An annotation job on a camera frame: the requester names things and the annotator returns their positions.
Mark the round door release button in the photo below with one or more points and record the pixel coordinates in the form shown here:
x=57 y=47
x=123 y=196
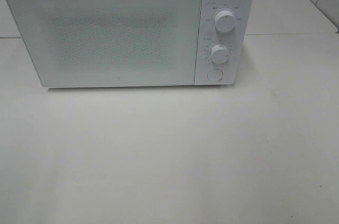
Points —
x=215 y=75

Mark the white timer knob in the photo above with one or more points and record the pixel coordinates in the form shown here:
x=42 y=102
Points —
x=219 y=54

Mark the white microwave door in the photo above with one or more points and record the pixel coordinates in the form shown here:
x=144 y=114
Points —
x=102 y=43

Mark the white upper power knob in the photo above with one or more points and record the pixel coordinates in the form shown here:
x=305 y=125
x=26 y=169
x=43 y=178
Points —
x=224 y=20

